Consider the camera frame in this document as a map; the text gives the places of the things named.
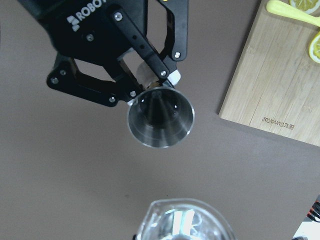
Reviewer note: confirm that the clear glass measuring cup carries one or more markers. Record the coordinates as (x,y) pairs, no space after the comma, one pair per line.
(183,219)

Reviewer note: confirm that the lemon slice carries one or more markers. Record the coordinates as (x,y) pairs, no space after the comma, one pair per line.
(307,6)
(314,48)

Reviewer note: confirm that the lemon slice front top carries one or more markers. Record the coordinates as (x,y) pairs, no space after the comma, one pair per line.
(314,48)

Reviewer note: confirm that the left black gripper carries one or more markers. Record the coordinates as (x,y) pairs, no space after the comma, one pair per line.
(88,30)

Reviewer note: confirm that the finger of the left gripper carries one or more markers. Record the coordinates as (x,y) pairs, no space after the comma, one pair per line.
(164,63)

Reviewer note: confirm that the bamboo cutting board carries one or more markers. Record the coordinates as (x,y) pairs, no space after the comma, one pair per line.
(276,85)

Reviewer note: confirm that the steel double jigger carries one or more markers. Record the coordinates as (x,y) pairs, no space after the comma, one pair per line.
(160,117)

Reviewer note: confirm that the yellow plastic knife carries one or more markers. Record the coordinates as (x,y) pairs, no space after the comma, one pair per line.
(283,9)

